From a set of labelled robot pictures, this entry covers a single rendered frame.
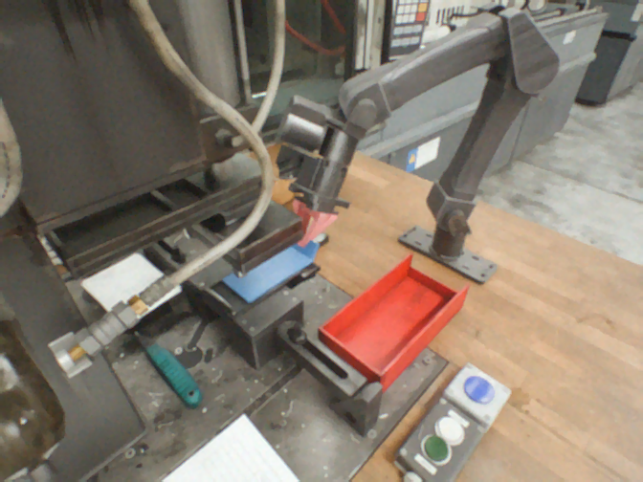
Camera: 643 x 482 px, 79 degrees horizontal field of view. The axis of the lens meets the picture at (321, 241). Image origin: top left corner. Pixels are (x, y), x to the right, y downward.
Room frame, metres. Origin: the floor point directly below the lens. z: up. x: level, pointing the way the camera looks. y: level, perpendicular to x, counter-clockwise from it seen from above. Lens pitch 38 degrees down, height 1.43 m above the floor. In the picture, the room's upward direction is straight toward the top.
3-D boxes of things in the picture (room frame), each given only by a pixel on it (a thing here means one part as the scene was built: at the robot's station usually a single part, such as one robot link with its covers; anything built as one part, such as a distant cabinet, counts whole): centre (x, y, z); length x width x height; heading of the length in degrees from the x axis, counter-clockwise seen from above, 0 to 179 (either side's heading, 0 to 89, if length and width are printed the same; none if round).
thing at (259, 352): (0.45, 0.13, 0.94); 0.20 x 0.10 x 0.07; 46
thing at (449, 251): (0.63, -0.26, 0.94); 0.20 x 0.07 x 0.08; 46
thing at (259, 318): (0.45, 0.13, 0.98); 0.20 x 0.10 x 0.01; 46
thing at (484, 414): (0.30, -0.22, 0.90); 0.07 x 0.07 x 0.06; 46
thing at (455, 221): (0.62, -0.25, 1.00); 0.09 x 0.06 x 0.06; 6
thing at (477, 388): (0.30, -0.22, 0.93); 0.04 x 0.04 x 0.02
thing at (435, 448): (0.22, -0.14, 0.93); 0.03 x 0.03 x 0.02
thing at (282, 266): (0.48, 0.08, 1.00); 0.15 x 0.07 x 0.03; 136
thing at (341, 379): (0.33, 0.01, 0.95); 0.15 x 0.03 x 0.10; 46
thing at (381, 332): (0.43, -0.12, 0.93); 0.25 x 0.12 x 0.06; 136
